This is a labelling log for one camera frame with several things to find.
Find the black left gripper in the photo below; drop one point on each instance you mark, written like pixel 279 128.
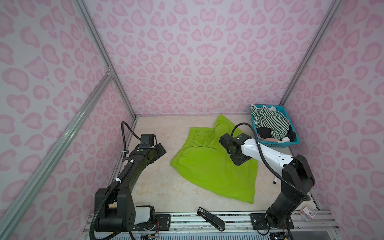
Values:
pixel 162 150

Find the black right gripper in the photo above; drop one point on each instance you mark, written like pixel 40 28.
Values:
pixel 237 163

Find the lime green shorts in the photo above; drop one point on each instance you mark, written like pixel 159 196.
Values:
pixel 203 161

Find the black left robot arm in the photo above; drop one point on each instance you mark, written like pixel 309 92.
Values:
pixel 115 210

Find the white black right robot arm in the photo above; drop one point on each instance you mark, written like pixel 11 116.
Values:
pixel 293 171

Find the teal plastic laundry basket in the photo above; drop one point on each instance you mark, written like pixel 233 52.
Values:
pixel 277 145

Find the black garment in basket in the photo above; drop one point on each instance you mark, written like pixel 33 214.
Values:
pixel 266 133

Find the pink garment in basket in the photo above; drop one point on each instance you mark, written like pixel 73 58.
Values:
pixel 271 140

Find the green white striped shirt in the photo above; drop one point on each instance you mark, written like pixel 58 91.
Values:
pixel 270 118

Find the black stapler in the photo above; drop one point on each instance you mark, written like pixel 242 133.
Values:
pixel 215 221

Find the small white red box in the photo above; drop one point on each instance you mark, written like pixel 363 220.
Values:
pixel 307 214

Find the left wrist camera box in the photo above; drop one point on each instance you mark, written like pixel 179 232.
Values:
pixel 148 141

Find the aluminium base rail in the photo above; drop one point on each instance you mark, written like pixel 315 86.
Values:
pixel 236 226

